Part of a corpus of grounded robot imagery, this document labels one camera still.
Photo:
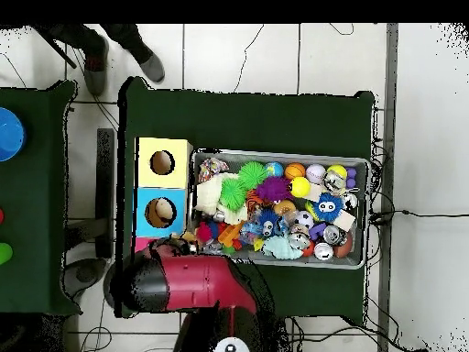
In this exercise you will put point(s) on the blue globe ball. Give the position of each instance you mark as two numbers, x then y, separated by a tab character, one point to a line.
273	169

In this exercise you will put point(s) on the purple spiky ball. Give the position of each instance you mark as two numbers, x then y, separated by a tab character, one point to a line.
274	189

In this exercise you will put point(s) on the yellow tennis ball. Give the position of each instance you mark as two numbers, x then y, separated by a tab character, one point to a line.
300	187

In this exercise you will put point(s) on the blue fuzzy monster toy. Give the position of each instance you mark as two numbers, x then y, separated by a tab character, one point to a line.
328	207

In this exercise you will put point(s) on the white baseball toy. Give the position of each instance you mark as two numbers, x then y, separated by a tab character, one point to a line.
315	174

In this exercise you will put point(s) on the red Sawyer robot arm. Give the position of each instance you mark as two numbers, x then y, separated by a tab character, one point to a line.
198	282

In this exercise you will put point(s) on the orange basketball toy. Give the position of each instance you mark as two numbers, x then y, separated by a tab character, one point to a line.
294	171

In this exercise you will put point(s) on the black power adapter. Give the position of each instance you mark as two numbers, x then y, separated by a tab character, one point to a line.
381	217

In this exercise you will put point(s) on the brown teddy toy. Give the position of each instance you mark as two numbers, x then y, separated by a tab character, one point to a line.
189	237

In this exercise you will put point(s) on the blue bowl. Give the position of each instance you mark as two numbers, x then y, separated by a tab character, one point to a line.
9	134

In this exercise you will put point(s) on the side table with green cloth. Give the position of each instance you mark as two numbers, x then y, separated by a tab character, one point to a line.
33	198

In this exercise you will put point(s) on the cream muslin cloth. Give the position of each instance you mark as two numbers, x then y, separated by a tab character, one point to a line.
207	196

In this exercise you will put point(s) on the small green object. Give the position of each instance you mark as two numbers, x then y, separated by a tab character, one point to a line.
4	253

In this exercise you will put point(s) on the green spiky ball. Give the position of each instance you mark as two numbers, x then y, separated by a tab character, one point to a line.
253	175
233	193

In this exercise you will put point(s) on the wooden box with three holes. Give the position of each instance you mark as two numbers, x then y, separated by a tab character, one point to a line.
163	191

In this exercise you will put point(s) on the person's leg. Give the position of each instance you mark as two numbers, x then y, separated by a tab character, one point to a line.
69	33
126	34

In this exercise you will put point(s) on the shallow clear mesh bin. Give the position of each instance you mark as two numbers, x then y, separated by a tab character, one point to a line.
359	260

